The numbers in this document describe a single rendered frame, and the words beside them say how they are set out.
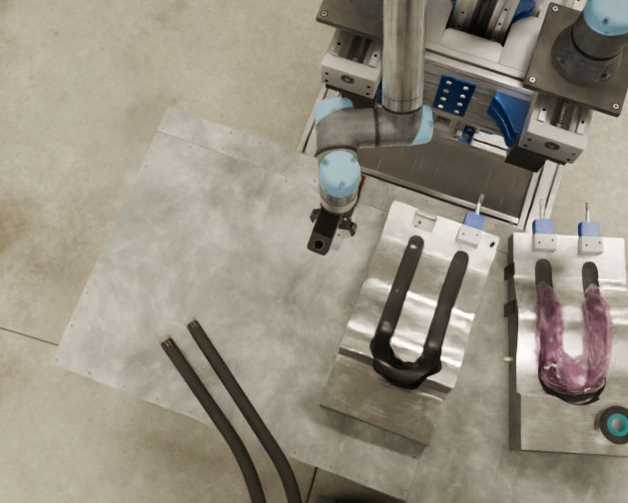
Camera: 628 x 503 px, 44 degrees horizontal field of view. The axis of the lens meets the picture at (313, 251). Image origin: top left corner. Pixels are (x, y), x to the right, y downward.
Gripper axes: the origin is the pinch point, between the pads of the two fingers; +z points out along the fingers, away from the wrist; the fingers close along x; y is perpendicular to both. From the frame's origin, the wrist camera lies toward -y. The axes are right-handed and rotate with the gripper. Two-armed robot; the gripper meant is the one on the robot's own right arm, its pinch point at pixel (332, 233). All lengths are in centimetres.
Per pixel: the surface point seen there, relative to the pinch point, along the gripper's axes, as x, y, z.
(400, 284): -18.3, -4.1, 7.1
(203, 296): 24.7, -21.6, 14.9
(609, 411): -68, -16, 0
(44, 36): 137, 61, 96
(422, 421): -33.0, -31.3, 8.7
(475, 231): -30.1, 12.8, 3.2
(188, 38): 85, 79, 95
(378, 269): -12.5, -2.7, 6.5
